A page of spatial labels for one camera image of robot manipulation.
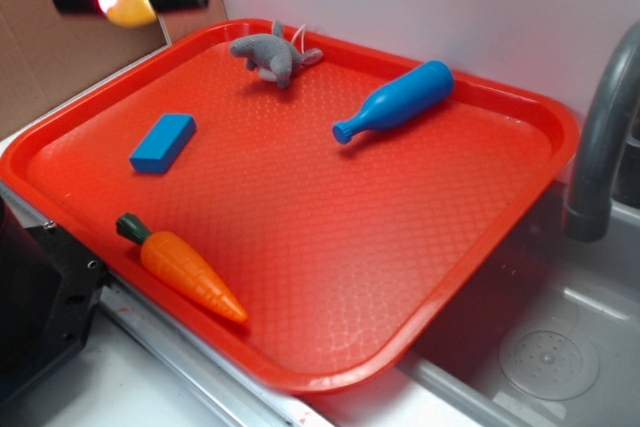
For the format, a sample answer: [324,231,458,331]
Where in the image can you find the yellow rubber duck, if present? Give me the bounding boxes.
[106,0,157,28]

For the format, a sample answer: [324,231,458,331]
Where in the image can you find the brown cardboard panel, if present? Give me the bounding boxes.
[1,0,226,138]

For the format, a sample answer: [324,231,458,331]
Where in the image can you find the grey plush mouse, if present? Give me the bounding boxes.
[229,21,324,89]

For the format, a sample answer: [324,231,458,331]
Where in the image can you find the blue rectangular block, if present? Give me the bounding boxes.
[129,113,197,174]

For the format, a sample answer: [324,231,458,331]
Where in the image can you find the blue toy bottle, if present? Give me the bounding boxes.
[332,60,455,145]

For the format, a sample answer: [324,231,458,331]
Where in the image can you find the orange toy carrot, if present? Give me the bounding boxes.
[116,213,248,324]

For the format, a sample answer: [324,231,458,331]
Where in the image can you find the grey toy faucet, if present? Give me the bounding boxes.
[562,23,639,242]

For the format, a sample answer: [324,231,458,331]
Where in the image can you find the grey toy sink basin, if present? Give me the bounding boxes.
[400,186,639,426]

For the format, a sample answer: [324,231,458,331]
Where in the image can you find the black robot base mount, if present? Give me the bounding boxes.
[1,201,106,407]

